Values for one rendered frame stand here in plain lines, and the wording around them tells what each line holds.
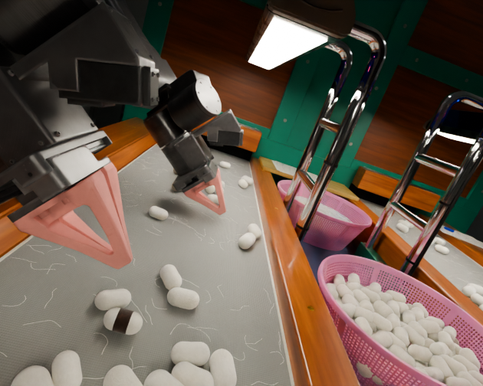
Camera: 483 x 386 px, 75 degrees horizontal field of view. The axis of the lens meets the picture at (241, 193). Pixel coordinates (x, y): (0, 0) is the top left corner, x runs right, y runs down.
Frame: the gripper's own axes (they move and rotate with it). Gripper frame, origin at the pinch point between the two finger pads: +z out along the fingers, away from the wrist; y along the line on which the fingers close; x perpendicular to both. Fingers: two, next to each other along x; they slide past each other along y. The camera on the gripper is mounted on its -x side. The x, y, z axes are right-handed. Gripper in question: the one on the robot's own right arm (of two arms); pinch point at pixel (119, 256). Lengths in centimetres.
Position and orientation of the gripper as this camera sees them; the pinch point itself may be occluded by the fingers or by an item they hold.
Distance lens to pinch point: 27.5
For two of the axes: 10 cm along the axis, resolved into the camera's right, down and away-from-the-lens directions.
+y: -0.2, -3.2, 9.5
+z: 5.0, 8.1, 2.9
